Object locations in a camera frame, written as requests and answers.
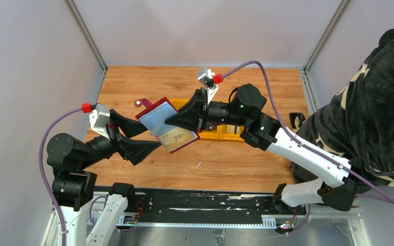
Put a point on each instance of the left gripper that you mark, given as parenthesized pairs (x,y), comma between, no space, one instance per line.
(136,149)

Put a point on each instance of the red leather card holder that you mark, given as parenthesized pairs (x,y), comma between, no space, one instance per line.
(154,115)

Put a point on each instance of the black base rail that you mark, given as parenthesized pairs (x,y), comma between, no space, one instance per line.
(198,208)

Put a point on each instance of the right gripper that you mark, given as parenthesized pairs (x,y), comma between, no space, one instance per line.
(193,116)

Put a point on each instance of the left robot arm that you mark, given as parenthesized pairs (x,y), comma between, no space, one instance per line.
(72,189)

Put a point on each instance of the left yellow bin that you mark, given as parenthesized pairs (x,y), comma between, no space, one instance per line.
(178,103)

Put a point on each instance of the middle yellow bin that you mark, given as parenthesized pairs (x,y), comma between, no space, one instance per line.
(207,135)

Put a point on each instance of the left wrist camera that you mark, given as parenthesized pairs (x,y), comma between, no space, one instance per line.
(99,117)

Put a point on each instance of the person in black fleece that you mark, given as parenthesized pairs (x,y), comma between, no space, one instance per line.
(358,122)

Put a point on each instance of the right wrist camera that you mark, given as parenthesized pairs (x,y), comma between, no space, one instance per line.
(210,81)

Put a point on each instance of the gold credit card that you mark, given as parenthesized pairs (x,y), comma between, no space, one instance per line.
(176,138)

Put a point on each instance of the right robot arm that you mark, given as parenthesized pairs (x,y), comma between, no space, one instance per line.
(336,178)

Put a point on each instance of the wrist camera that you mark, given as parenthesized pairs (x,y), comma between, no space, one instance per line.
(210,81)
(99,117)

